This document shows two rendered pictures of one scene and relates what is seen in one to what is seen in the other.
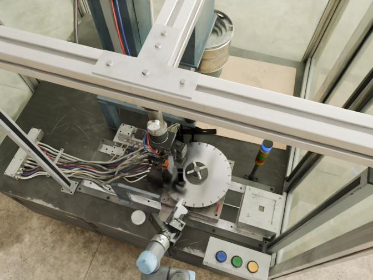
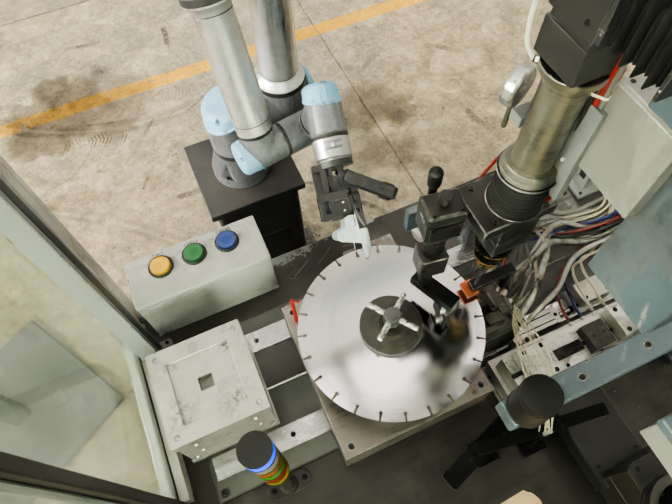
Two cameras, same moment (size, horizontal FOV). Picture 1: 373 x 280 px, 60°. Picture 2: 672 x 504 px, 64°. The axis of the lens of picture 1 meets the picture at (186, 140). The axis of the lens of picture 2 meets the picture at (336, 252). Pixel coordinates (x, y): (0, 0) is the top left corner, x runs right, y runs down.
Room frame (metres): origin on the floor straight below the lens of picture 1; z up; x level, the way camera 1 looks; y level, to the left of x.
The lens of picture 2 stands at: (0.76, -0.33, 1.84)
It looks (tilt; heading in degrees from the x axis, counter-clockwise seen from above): 61 degrees down; 141
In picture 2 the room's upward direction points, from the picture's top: 3 degrees counter-clockwise
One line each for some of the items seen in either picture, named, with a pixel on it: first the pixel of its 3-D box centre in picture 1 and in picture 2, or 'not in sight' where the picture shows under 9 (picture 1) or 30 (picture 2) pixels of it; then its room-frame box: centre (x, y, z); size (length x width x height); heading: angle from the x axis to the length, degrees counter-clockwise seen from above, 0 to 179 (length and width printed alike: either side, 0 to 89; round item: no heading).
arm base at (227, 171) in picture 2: not in sight; (239, 152); (-0.06, 0.05, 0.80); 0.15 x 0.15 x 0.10
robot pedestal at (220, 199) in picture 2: not in sight; (264, 237); (-0.06, 0.05, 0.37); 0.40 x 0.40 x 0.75; 72
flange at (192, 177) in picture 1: (196, 171); (391, 323); (0.56, -0.05, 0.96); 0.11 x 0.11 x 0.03
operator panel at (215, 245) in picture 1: (235, 260); (205, 276); (0.18, -0.21, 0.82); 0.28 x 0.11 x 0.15; 72
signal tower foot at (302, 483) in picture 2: (251, 176); (289, 483); (0.60, -0.35, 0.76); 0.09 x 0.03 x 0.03; 72
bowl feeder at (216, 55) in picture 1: (204, 50); not in sight; (1.34, -0.12, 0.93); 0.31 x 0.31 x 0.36
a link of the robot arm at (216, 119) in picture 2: not in sight; (232, 118); (-0.06, 0.06, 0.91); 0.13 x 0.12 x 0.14; 80
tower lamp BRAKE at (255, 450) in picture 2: (267, 144); (256, 451); (0.60, -0.35, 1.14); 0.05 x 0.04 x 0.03; 162
